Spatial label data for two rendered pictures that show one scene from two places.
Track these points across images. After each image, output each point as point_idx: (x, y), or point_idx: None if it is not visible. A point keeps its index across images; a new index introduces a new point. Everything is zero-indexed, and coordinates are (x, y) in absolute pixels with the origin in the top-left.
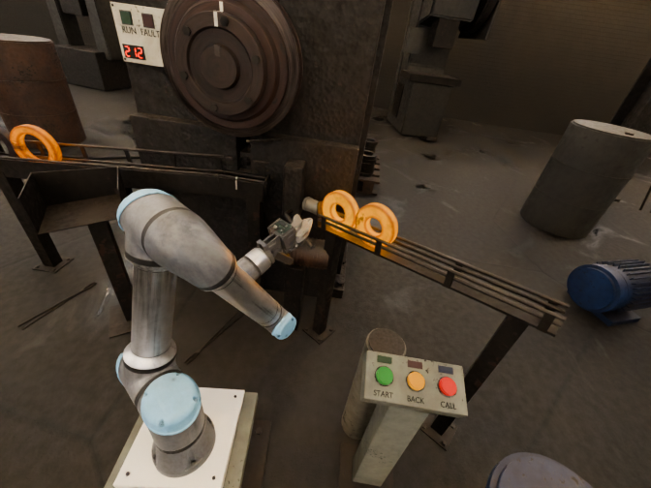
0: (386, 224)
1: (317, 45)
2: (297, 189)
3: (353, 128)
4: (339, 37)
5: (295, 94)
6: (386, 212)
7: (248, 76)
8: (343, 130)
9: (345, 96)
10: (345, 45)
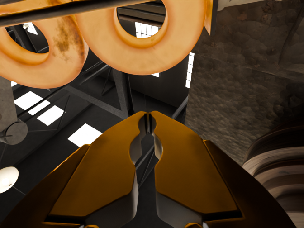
0: (4, 66)
1: (235, 142)
2: None
3: (202, 67)
4: (214, 138)
5: (251, 156)
6: (27, 86)
7: (301, 224)
8: (216, 67)
9: (211, 100)
10: (209, 132)
